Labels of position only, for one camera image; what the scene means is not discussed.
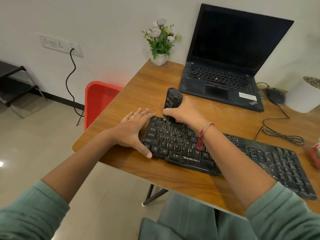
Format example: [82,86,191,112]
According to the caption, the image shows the person's right hand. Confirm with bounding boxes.
[163,95,209,134]

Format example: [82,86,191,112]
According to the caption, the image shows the person's left hand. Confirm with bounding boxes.
[110,108,157,159]

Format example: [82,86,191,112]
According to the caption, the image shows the black handheld blower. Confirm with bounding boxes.
[164,87,184,123]

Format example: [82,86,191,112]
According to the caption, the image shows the black computer keyboard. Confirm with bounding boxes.
[142,116,317,200]

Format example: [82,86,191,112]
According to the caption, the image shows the person's right forearm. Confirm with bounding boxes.
[199,122,277,211]

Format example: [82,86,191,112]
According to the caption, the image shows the person's left forearm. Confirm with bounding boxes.
[41,128,119,204]

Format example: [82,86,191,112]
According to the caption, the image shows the red plastic chair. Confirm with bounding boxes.
[84,81,123,131]

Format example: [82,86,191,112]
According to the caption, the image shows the red thread wrist band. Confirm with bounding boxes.
[197,122,215,151]

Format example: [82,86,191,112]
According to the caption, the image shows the black table leg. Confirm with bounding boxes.
[142,183,169,207]

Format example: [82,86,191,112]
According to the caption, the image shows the white potted artificial flowers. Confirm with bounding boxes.
[141,18,182,67]

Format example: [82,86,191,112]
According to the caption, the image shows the person's green trousers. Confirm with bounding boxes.
[137,192,258,240]

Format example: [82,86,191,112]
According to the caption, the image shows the black laptop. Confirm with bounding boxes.
[178,3,295,113]

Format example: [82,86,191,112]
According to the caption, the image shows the black computer mouse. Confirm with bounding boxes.
[265,87,285,106]

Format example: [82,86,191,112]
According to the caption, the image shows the black metal shelf rack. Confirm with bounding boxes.
[0,60,47,119]

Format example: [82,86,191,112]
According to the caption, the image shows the white round plant pot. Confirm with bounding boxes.
[284,76,320,114]

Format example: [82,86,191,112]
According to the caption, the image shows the person's green left sleeve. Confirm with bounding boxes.
[0,180,70,240]

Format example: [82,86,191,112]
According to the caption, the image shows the person's green sleeve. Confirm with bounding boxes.
[245,182,320,240]
[0,180,70,240]

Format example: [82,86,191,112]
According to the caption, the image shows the red and white packet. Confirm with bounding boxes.
[308,139,320,169]

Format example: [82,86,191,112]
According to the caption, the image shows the person's green right sleeve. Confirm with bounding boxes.
[245,182,320,240]

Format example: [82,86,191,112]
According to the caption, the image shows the black wall power cable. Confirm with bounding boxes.
[65,48,85,126]

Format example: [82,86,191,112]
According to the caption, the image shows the white wall socket plate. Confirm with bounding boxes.
[39,33,84,58]

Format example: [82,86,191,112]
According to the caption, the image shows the black mouse cable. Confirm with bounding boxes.
[254,82,305,146]

